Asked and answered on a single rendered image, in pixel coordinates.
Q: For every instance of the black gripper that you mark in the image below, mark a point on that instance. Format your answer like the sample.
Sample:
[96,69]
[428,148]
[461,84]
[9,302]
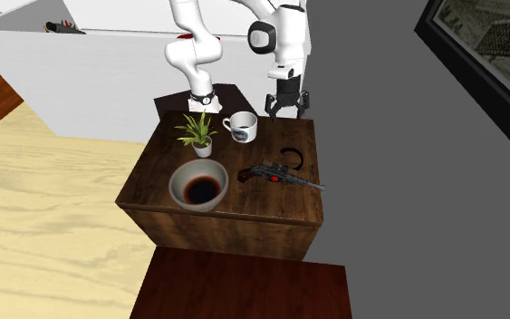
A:
[288,88]

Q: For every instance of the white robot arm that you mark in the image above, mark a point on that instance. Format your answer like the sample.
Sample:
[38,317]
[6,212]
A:
[195,51]

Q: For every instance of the white printed mug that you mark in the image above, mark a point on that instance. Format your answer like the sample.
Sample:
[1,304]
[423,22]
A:
[244,126]

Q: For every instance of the black curved band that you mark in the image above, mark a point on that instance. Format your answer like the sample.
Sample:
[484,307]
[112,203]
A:
[299,155]

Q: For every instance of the dark robot stand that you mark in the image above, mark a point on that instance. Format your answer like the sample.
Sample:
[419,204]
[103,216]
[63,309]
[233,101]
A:
[230,99]

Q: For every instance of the dark toy pistol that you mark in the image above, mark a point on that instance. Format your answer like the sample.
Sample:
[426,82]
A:
[276,174]

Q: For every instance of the small potted green plant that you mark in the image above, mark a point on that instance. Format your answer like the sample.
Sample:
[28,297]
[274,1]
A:
[199,133]

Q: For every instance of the brown wooden chest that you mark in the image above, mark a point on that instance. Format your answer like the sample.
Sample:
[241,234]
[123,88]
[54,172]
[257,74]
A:
[241,207]

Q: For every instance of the white bowl with dark inside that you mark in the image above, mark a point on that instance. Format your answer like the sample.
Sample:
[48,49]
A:
[198,184]

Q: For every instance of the dark red wooden furniture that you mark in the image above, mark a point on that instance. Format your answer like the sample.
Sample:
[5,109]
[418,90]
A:
[241,287]

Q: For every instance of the black framed window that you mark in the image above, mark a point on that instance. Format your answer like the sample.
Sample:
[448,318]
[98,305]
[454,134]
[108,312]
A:
[480,53]

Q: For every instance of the black tray with coloured items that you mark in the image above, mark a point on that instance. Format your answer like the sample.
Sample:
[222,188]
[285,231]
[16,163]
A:
[62,28]

